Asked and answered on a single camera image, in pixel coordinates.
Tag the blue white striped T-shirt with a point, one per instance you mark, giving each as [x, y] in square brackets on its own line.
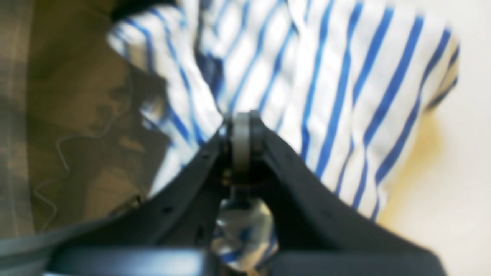
[344, 82]

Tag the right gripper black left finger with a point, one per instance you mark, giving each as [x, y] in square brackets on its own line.
[171, 234]

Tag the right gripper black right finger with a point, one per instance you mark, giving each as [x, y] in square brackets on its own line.
[318, 234]

